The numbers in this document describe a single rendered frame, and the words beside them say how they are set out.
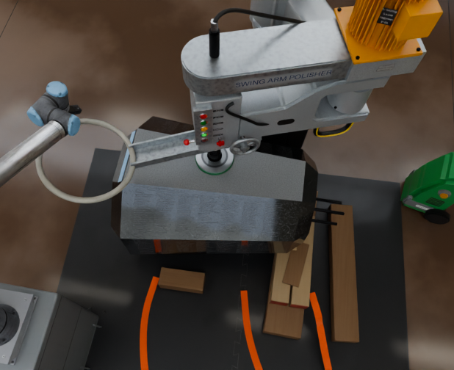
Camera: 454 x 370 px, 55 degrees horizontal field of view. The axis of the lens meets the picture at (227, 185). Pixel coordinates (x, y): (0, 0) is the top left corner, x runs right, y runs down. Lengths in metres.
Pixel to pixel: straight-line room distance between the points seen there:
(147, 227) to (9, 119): 1.85
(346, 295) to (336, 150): 1.17
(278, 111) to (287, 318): 1.50
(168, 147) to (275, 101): 0.66
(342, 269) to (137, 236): 1.43
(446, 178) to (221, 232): 1.54
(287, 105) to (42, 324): 1.56
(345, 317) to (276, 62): 1.90
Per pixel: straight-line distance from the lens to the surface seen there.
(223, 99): 1.84
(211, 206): 2.45
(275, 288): 2.94
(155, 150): 2.37
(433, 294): 3.49
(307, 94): 1.99
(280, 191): 2.44
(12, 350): 2.36
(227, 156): 2.48
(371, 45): 1.84
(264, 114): 2.01
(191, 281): 3.02
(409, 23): 1.70
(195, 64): 1.75
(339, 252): 3.21
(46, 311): 2.41
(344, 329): 3.11
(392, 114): 3.98
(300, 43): 1.85
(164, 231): 2.56
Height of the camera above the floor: 3.09
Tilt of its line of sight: 66 degrees down
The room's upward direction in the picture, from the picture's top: 3 degrees clockwise
